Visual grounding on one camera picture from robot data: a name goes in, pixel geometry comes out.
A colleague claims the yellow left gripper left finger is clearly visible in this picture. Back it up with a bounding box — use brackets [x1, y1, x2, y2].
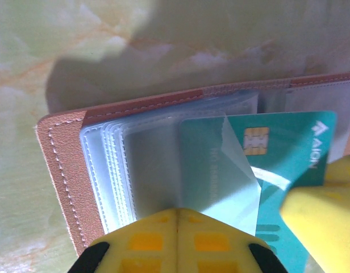
[68, 207, 179, 273]

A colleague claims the teal chip card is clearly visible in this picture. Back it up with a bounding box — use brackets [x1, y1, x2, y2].
[179, 110, 338, 273]

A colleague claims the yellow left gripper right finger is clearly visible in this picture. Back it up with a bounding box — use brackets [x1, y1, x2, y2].
[177, 208, 281, 273]

